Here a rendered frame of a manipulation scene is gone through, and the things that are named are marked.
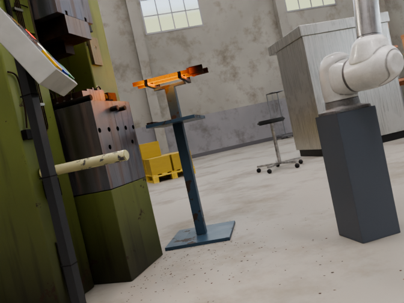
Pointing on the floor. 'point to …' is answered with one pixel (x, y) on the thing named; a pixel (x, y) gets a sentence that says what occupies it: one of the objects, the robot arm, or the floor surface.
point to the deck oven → (308, 44)
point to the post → (51, 185)
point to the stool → (276, 148)
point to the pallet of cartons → (159, 163)
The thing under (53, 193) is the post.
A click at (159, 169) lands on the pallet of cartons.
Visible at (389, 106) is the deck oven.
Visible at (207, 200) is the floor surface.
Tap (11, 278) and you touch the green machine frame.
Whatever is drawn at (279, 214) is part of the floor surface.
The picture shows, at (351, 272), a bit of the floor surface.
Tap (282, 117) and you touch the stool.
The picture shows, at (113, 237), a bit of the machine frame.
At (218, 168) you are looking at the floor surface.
